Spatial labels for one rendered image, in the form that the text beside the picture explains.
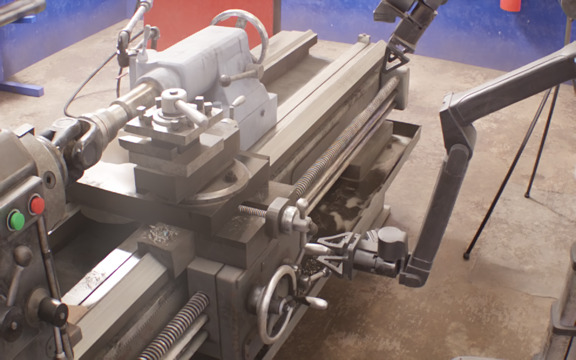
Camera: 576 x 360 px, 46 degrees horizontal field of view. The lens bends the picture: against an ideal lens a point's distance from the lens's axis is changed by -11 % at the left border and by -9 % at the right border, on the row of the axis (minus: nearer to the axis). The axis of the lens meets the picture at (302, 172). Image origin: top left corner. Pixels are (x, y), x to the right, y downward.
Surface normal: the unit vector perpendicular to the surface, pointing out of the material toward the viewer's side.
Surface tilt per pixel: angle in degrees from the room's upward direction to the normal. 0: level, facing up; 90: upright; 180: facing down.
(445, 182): 101
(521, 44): 90
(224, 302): 90
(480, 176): 0
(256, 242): 90
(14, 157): 45
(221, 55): 82
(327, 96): 36
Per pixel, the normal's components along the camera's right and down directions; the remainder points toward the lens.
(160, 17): -0.04, 0.45
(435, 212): -0.37, 0.54
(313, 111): 0.56, -0.61
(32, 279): 0.93, 0.19
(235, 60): 0.90, -0.04
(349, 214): 0.02, -0.89
